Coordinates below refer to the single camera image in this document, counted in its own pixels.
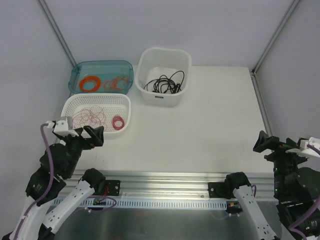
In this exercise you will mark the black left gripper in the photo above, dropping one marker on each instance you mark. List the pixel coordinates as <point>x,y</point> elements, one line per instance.
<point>83,139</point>

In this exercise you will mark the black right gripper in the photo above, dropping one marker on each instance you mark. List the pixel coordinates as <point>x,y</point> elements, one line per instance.
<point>276,147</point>

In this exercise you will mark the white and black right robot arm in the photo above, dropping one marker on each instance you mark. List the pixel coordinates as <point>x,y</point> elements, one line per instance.
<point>296,189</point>

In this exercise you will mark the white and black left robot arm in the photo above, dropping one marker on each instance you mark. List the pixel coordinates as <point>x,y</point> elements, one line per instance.
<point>58,164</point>

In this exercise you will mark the white perforated plastic basket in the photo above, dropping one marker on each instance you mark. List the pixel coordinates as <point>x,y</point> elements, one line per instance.
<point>111,110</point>

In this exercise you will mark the teal transparent plastic bin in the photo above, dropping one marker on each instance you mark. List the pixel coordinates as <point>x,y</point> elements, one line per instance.
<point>101,76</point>

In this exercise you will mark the white deep plastic tub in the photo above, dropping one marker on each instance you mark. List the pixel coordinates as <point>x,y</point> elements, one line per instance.
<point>163,75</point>

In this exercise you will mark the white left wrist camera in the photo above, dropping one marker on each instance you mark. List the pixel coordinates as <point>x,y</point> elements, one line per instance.
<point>62,127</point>

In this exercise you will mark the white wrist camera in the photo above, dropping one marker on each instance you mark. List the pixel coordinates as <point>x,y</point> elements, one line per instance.
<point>307,147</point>
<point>62,127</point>

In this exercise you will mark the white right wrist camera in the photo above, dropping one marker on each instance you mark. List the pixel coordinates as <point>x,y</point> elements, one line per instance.
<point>307,147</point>

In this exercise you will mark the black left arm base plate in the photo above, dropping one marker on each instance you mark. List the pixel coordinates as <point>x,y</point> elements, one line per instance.
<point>110,188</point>

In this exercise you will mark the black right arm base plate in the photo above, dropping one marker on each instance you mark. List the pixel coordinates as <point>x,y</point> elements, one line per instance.
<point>219,190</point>

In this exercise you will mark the white slotted cable duct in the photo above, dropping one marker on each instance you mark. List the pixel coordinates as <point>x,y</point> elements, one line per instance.
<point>176,204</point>

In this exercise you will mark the aluminium mounting rail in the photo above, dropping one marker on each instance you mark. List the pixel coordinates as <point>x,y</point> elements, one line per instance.
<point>173,185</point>

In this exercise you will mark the left aluminium frame post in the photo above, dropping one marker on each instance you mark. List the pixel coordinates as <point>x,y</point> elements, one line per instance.
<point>57,32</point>

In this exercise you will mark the aluminium frame post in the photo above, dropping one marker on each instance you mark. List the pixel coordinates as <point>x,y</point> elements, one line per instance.
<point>276,34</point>
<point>57,32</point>

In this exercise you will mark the right aluminium frame post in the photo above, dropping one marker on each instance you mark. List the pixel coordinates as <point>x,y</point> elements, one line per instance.
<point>276,34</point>

